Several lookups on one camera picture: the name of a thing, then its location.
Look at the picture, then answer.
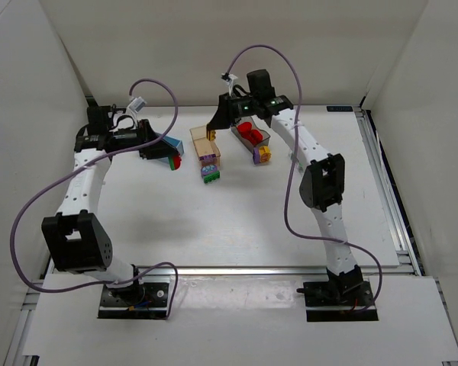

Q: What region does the red arched lego brick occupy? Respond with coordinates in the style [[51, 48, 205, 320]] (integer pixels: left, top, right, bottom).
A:
[[247, 130, 263, 146]]

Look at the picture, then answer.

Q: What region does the grey transparent container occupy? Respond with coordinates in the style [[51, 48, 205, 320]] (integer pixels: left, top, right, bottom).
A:
[[231, 117, 270, 152]]

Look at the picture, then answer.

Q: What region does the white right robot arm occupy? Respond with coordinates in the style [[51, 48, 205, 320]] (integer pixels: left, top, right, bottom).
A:
[[206, 69, 365, 306]]

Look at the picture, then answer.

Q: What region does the right aluminium frame rail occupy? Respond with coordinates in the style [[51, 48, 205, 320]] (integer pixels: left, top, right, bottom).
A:
[[354, 108, 424, 277]]

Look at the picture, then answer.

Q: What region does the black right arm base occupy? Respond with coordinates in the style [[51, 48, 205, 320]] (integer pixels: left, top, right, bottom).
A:
[[296, 281, 379, 323]]

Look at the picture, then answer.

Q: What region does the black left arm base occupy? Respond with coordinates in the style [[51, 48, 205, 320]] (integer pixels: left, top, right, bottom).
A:
[[97, 276, 171, 320]]

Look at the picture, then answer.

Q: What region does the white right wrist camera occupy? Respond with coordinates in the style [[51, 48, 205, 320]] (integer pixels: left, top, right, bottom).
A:
[[221, 72, 238, 97]]

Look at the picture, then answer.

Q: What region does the yellow striped lego brick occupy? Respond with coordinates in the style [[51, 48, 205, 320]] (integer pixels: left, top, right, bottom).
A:
[[206, 130, 216, 141]]

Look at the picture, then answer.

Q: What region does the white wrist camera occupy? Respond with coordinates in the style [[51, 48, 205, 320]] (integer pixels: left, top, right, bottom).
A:
[[221, 72, 238, 97], [126, 97, 146, 119]]

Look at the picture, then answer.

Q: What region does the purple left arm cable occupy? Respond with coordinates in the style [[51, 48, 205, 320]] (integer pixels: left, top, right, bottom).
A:
[[10, 79, 179, 319]]

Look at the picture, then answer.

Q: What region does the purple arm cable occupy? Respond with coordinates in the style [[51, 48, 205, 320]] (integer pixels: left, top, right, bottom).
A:
[[10, 79, 179, 319], [223, 44, 383, 313]]

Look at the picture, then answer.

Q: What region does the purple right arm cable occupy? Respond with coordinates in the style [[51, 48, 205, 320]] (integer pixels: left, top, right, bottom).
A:
[[223, 44, 383, 313]]

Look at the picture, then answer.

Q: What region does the red round lego piece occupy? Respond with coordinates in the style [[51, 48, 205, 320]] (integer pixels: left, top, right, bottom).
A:
[[237, 121, 253, 138]]

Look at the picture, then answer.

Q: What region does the green lego plate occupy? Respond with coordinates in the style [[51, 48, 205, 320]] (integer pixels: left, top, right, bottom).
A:
[[202, 171, 221, 184]]

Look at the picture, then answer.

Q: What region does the clear transparent container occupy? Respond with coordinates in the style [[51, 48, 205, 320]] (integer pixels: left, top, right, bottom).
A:
[[289, 151, 304, 173]]

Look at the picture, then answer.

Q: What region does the purple orange lego piece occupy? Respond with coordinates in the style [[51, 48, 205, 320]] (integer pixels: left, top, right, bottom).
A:
[[253, 146, 272, 165]]

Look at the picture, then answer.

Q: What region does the aluminium table edge rail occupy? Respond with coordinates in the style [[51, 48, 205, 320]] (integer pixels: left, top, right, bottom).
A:
[[49, 265, 417, 276]]

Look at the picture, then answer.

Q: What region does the blue rectangular container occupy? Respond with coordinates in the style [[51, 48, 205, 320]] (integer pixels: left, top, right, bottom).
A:
[[155, 136, 184, 171]]

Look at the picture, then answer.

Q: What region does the purple lego piece with flower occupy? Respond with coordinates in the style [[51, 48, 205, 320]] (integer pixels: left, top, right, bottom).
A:
[[201, 164, 218, 178]]

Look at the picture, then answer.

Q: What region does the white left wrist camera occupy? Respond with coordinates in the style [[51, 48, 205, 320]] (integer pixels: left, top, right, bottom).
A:
[[126, 97, 146, 119]]

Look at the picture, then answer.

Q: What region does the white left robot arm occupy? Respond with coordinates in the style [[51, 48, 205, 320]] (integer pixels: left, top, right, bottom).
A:
[[41, 106, 181, 297]]

